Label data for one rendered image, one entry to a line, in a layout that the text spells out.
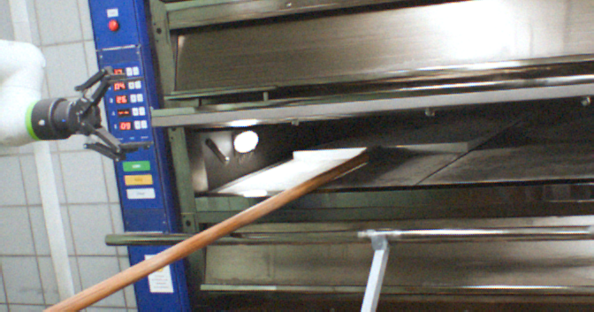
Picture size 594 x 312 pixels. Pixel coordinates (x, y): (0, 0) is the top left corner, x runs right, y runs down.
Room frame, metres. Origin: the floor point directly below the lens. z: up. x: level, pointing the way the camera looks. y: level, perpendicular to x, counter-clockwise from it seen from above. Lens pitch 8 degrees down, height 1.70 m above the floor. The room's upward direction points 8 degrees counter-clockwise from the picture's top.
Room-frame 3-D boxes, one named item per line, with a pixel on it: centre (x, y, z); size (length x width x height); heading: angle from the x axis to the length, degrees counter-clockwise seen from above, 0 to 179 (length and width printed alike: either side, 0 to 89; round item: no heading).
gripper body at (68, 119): (2.36, 0.46, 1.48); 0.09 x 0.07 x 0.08; 62
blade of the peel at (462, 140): (3.32, -0.30, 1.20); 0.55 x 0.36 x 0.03; 62
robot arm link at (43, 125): (2.40, 0.52, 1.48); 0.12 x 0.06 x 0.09; 152
